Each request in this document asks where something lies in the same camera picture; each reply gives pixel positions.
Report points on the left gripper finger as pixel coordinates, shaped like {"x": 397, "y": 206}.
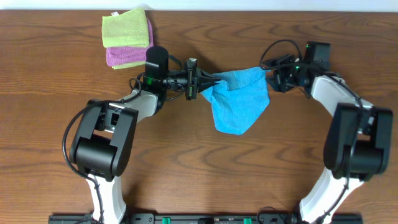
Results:
{"x": 205, "y": 77}
{"x": 204, "y": 86}

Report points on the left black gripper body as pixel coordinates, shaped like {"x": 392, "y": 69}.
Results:
{"x": 186, "y": 79}

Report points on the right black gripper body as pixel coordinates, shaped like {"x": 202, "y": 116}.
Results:
{"x": 285, "y": 74}

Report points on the blue microfiber cloth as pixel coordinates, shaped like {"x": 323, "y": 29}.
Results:
{"x": 238, "y": 99}

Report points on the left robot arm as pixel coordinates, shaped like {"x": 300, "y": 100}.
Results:
{"x": 102, "y": 144}

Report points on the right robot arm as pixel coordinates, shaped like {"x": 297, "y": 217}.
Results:
{"x": 358, "y": 142}

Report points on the bottom green folded cloth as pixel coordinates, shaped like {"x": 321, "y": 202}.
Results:
{"x": 128, "y": 62}

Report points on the green folded cloth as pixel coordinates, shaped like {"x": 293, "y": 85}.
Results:
{"x": 129, "y": 29}
{"x": 128, "y": 62}

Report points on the top green folded cloth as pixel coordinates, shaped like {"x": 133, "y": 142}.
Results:
{"x": 129, "y": 29}

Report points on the purple folded cloth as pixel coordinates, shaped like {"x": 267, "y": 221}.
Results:
{"x": 113, "y": 53}

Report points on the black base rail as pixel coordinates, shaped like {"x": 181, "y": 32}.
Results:
{"x": 149, "y": 218}

